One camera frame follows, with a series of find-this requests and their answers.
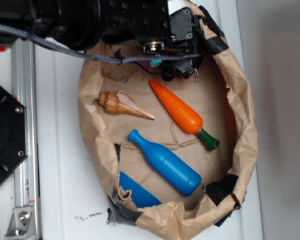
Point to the orange toy carrot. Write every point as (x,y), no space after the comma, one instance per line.
(187,118)

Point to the brown paper bag bin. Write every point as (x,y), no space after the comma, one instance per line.
(222,96)

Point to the aluminium extrusion rail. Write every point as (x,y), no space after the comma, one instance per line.
(26,175)

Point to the light blue cloth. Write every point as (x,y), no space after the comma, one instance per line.
(155,63)

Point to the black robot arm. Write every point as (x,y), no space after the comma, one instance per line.
(73,27)

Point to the blue sponge block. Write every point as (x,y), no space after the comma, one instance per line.
(140,196)

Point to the tan conch seashell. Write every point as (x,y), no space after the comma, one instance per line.
(117,103)

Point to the metal corner bracket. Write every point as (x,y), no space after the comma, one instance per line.
(22,225)

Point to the white plastic tray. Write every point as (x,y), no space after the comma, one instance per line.
(72,201)

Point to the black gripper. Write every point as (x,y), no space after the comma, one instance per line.
(166,30)

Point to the blue toy bottle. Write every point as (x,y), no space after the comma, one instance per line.
(179,174)

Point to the black octagonal mount plate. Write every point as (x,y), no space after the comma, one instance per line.
(13,148)

